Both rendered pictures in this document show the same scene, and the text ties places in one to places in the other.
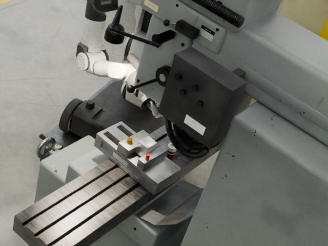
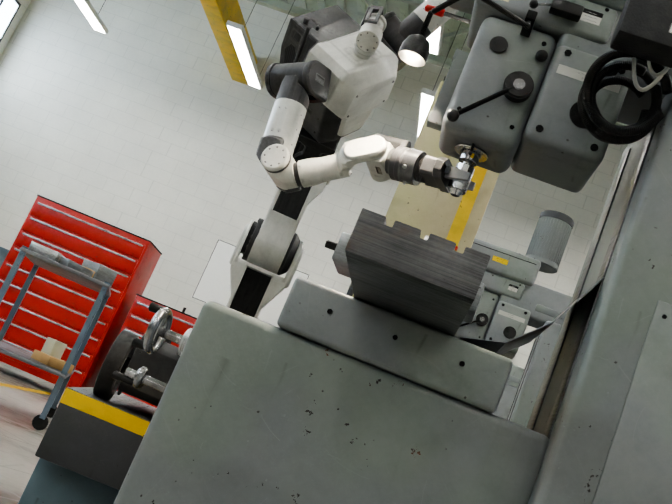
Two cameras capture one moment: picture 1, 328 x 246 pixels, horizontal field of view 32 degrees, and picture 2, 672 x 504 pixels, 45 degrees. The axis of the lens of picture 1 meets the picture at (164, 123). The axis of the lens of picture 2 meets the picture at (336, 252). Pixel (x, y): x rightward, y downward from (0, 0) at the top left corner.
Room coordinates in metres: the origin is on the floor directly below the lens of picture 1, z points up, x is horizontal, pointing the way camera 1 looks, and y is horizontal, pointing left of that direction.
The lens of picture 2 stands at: (0.07, 0.86, 0.55)
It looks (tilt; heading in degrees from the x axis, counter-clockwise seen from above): 12 degrees up; 341
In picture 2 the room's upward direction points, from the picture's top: 23 degrees clockwise
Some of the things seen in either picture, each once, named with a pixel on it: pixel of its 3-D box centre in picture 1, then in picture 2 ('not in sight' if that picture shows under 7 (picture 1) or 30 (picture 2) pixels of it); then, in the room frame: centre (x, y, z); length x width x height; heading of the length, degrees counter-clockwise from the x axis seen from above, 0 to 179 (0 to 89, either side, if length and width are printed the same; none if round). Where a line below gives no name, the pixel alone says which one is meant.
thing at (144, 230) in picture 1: (134, 189); (392, 352); (1.78, 0.03, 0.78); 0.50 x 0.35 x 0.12; 62
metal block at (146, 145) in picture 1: (146, 147); not in sight; (1.77, 0.04, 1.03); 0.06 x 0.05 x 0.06; 150
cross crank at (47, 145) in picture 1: (51, 151); (171, 336); (2.01, 0.47, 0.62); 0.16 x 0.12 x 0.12; 62
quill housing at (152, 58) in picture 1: (176, 56); (495, 96); (1.78, 0.03, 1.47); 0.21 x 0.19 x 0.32; 152
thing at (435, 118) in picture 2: not in sight; (448, 90); (1.83, 0.13, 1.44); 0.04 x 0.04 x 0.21; 62
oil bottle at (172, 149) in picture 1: (171, 150); not in sight; (1.87, -0.06, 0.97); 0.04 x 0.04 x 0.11
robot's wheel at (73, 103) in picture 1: (72, 115); (116, 364); (2.47, 0.50, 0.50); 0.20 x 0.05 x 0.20; 165
